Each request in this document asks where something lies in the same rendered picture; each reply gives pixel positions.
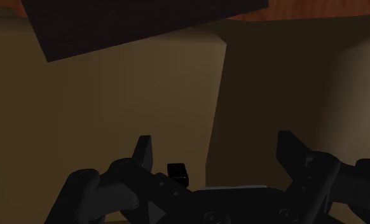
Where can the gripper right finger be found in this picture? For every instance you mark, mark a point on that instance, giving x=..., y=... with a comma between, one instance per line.
x=319, y=173

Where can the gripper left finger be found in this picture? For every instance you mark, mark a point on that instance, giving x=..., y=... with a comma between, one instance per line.
x=123, y=186

